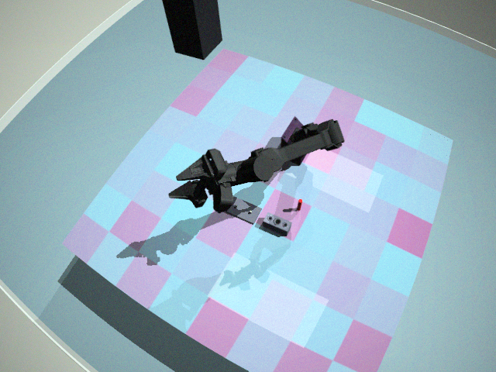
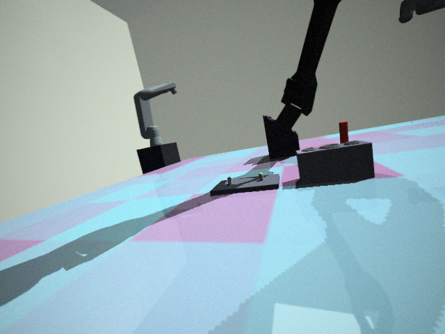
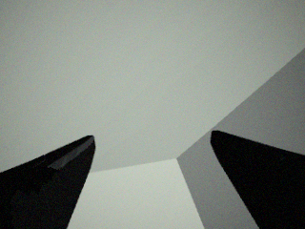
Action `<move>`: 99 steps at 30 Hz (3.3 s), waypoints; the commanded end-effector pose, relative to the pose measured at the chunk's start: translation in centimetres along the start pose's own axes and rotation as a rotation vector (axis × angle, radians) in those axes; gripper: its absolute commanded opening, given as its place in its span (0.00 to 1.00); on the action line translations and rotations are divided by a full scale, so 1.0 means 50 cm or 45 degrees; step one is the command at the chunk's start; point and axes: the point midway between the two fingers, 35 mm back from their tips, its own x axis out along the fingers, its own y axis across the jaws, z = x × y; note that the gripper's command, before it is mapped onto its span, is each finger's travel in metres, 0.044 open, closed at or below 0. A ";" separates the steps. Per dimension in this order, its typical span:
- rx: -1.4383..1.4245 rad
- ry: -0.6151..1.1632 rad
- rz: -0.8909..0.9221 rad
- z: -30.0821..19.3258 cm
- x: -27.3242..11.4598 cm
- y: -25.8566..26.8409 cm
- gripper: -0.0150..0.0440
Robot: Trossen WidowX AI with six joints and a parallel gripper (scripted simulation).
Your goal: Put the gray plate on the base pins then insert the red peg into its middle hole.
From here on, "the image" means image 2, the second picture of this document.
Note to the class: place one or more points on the red peg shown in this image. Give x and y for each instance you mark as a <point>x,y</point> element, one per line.
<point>343,132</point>

